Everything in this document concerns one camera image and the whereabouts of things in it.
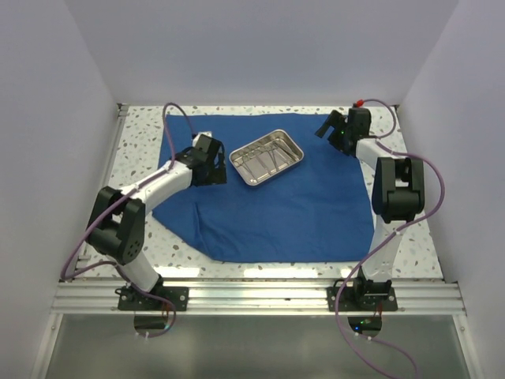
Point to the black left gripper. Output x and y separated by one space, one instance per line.
216 174

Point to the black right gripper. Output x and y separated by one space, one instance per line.
335 118

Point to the stainless steel instrument tray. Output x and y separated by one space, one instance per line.
249 168

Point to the blue surgical cloth wrap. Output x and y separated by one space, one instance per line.
318 211

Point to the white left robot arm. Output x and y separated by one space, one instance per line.
116 227

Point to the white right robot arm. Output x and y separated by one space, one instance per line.
398 193

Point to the steel surgical forceps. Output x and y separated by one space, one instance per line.
257 149

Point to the aluminium left side rail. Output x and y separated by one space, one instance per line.
122 112

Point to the aluminium rail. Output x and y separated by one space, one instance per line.
122 112
259 297

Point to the aluminium front rail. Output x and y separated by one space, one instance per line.
259 297

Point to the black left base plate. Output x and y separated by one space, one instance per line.
163 298

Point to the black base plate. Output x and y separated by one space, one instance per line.
163 298
362 296

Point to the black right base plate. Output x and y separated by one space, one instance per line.
362 296

